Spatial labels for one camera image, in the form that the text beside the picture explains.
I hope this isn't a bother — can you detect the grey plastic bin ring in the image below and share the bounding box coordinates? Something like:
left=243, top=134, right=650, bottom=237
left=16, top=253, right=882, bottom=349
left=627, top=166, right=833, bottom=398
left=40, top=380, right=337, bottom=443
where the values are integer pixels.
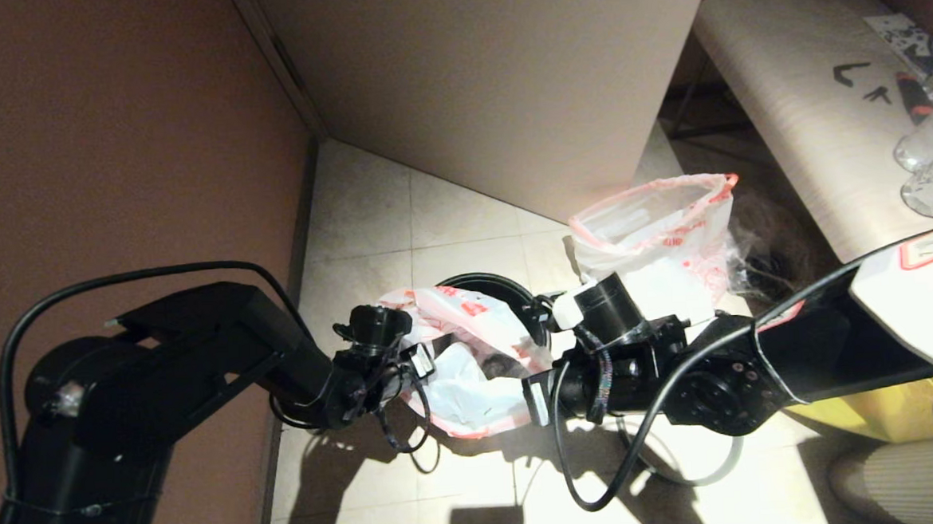
left=618, top=408, right=747, bottom=492

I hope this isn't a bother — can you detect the black trash bin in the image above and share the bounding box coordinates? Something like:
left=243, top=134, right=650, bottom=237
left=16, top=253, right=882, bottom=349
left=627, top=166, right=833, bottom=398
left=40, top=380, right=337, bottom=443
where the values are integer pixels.
left=435, top=268, right=557, bottom=352

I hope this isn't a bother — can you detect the clear bag with black contents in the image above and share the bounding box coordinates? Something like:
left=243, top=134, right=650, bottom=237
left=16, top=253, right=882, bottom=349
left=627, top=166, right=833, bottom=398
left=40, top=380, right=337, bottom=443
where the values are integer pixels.
left=725, top=192, right=819, bottom=298

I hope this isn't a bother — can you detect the yellow fabric tote bag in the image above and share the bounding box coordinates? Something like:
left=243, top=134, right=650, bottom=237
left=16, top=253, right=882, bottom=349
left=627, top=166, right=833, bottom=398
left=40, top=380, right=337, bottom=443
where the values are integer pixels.
left=785, top=377, right=933, bottom=449

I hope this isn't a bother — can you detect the black cylindrical wrist motor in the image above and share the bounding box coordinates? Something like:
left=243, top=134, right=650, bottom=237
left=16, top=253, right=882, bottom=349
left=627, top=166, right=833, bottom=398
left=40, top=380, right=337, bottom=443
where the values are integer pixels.
left=332, top=301, right=416, bottom=357

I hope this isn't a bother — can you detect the light wood grain table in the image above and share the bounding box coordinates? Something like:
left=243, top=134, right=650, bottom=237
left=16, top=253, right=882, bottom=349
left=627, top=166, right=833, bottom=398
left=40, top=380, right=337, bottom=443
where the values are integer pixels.
left=659, top=0, right=933, bottom=272

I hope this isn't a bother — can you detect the beige door panel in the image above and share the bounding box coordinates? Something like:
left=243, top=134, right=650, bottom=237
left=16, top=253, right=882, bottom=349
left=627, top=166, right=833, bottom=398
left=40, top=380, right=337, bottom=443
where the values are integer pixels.
left=249, top=0, right=726, bottom=240

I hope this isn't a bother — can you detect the large black allen key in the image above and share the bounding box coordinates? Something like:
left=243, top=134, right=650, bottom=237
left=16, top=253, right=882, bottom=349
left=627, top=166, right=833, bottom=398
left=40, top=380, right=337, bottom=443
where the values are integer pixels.
left=833, top=62, right=873, bottom=89

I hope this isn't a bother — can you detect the red black screwdriver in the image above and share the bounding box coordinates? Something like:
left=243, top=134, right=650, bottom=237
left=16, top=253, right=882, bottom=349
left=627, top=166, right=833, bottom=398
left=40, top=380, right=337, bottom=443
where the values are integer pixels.
left=896, top=70, right=933, bottom=125

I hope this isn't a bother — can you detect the printed paper leaflet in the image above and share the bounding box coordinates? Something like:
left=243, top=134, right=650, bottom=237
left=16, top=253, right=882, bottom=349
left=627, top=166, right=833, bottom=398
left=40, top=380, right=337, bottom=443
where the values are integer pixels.
left=864, top=12, right=933, bottom=81

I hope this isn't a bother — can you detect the black braided cable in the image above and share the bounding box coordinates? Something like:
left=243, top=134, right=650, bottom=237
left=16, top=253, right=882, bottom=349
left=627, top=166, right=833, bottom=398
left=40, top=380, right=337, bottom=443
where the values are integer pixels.
left=578, top=326, right=620, bottom=426
left=375, top=372, right=439, bottom=454

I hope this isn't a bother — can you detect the black cylindrical wrist camera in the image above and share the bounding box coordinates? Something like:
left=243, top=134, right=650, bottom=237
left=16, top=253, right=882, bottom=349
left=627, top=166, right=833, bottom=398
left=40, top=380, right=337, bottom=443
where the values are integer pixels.
left=551, top=271, right=653, bottom=351

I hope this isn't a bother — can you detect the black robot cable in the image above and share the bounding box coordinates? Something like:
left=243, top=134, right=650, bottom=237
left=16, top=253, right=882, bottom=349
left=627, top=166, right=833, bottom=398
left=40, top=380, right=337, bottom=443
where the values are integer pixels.
left=542, top=247, right=911, bottom=515

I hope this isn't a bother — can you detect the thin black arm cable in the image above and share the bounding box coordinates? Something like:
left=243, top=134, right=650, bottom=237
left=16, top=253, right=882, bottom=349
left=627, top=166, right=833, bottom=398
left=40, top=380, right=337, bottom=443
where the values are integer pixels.
left=0, top=255, right=327, bottom=498

